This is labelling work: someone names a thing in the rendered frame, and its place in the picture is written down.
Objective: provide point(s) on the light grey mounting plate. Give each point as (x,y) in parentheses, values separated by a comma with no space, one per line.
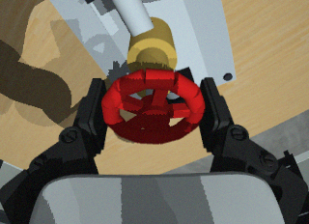
(207,18)

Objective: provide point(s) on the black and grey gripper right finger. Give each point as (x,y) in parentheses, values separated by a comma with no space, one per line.
(232,150)

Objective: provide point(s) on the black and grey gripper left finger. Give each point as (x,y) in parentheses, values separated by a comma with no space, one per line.
(74,152)

